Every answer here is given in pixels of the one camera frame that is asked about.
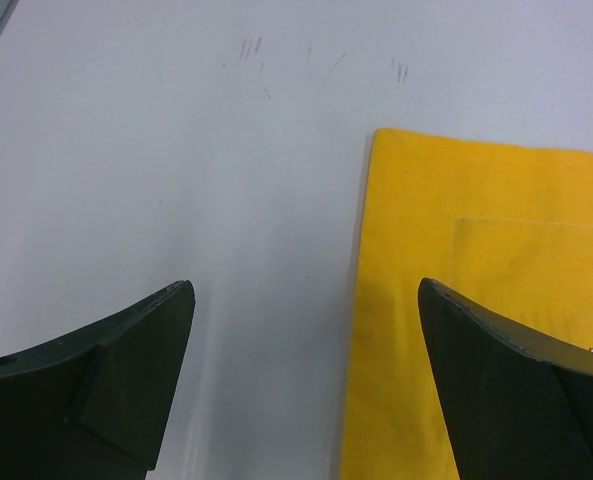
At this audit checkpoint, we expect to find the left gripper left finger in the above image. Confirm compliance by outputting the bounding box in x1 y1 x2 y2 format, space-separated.
0 280 195 479

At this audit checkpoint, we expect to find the yellow pikachu placemat cloth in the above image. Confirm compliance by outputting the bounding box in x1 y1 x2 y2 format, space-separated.
340 128 593 479

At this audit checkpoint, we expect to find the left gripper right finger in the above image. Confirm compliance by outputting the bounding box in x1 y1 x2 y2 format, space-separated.
418 278 593 479

